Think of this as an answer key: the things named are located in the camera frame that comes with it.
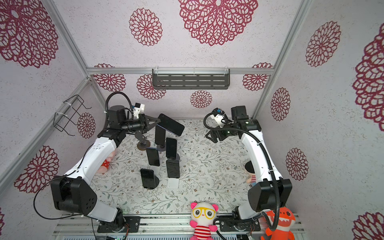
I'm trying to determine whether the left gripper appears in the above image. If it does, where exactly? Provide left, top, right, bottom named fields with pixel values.
left=121, top=113, right=161, bottom=135

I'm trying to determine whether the teal-edged black phone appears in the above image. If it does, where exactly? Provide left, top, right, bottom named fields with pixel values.
left=166, top=138, right=178, bottom=160

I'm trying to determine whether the blue-edged black phone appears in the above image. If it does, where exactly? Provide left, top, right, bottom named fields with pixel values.
left=146, top=148, right=160, bottom=167

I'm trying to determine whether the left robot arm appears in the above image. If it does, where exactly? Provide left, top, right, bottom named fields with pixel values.
left=50, top=105, right=160, bottom=226

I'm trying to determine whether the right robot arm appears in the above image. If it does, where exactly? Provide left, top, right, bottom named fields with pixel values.
left=203, top=106, right=293, bottom=220

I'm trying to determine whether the wood-base round phone stand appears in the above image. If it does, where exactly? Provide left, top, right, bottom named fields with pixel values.
left=135, top=131, right=151, bottom=151

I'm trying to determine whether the purple phone stand far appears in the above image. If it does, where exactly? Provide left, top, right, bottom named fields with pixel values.
left=157, top=145, right=167, bottom=152

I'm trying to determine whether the silver phone stand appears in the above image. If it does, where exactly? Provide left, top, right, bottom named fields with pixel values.
left=149, top=165, right=161, bottom=177

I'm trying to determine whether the black round phone stand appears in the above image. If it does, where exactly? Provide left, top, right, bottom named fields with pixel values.
left=142, top=176, right=160, bottom=190

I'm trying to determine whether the white phone stand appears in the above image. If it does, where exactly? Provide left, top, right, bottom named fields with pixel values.
left=167, top=178, right=179, bottom=189

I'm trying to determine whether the pink plush with red bow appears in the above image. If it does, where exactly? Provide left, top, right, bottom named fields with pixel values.
left=97, top=150, right=118, bottom=174

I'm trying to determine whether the pink white plush with glasses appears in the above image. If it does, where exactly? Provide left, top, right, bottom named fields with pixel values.
left=190, top=202, right=219, bottom=240

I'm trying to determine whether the red monster plush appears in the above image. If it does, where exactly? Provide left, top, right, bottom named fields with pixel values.
left=266, top=207, right=296, bottom=240

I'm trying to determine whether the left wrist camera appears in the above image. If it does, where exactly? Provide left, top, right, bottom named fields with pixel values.
left=133, top=103, right=145, bottom=120

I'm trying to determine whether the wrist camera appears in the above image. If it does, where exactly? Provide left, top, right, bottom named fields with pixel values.
left=133, top=103, right=145, bottom=120
left=211, top=108, right=226, bottom=128

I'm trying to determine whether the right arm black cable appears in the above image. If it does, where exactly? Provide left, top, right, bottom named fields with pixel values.
left=203, top=112, right=281, bottom=232

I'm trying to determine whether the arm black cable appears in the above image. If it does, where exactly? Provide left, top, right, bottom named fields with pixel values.
left=203, top=112, right=281, bottom=232
left=104, top=91, right=134, bottom=115

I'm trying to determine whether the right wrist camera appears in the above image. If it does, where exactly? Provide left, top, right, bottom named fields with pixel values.
left=211, top=108, right=226, bottom=128

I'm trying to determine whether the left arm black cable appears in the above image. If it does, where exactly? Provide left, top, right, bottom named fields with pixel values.
left=104, top=91, right=134, bottom=115

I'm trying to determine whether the grey wall shelf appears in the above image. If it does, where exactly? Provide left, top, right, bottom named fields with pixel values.
left=152, top=69, right=230, bottom=90

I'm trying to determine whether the black wire wall rack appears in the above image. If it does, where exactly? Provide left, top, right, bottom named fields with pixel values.
left=52, top=94, right=91, bottom=137

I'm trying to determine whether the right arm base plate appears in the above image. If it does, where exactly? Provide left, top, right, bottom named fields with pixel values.
left=217, top=215, right=261, bottom=232

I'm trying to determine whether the aluminium mounting rail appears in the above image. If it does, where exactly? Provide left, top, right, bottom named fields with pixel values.
left=52, top=213, right=306, bottom=240

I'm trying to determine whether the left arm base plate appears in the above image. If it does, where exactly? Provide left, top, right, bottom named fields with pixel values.
left=97, top=216, right=141, bottom=233

